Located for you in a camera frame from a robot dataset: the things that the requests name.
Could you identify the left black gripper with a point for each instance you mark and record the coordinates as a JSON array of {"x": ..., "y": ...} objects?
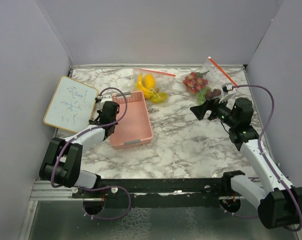
[{"x": 100, "y": 111}]

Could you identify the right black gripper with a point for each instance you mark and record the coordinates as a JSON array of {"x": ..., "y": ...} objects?
[{"x": 200, "y": 110}]

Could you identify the pink plastic basket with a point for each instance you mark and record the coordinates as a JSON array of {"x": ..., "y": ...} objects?
[{"x": 134, "y": 129}]

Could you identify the zip bag with yellow fruit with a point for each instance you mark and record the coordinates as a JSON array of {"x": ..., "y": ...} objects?
[{"x": 154, "y": 85}]

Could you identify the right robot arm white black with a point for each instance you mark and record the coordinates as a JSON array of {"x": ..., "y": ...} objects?
[{"x": 278, "y": 201}]

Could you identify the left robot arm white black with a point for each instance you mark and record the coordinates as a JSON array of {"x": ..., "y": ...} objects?
[{"x": 62, "y": 162}]

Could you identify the zip bag with berries grapes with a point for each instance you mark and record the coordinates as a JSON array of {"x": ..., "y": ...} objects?
[{"x": 205, "y": 82}]

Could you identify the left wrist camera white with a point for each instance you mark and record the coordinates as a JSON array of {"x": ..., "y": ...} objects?
[{"x": 104, "y": 98}]

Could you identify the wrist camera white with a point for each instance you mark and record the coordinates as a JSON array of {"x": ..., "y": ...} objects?
[
  {"x": 228, "y": 92},
  {"x": 104, "y": 98}
]

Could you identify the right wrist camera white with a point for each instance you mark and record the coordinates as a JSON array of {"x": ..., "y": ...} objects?
[{"x": 228, "y": 92}]

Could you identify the small whiteboard wooden frame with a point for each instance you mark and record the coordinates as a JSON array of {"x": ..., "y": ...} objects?
[{"x": 71, "y": 106}]

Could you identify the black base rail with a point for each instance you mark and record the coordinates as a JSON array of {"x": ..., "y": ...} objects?
[{"x": 159, "y": 193}]

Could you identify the aluminium frame rail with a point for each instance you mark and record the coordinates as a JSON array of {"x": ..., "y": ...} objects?
[{"x": 43, "y": 191}]

